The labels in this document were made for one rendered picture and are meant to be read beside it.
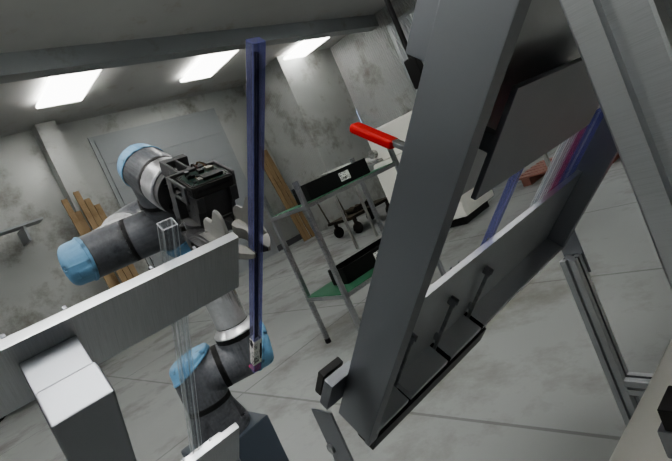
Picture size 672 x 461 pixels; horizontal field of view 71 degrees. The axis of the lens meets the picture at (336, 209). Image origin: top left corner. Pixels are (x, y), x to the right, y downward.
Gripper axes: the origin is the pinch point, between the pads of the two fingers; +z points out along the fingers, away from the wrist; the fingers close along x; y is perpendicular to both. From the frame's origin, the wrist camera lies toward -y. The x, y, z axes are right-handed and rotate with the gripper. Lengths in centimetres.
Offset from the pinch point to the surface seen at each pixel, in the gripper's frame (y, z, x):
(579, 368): -114, 3, 125
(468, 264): -13.0, 9.8, 30.6
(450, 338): -31.5, 6.6, 31.9
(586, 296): -45, 14, 77
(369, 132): 13.6, 8.2, 11.4
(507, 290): -32, 7, 51
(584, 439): -105, 19, 90
